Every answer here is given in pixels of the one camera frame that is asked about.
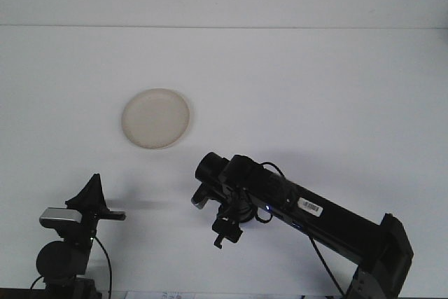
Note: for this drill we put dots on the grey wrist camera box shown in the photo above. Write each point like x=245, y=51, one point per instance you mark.
x=200, y=204
x=59, y=215

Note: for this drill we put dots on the pale round plate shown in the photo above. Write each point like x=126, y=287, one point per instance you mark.
x=155, y=118

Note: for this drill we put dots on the white printed paper sheet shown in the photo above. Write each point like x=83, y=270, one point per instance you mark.
x=168, y=295

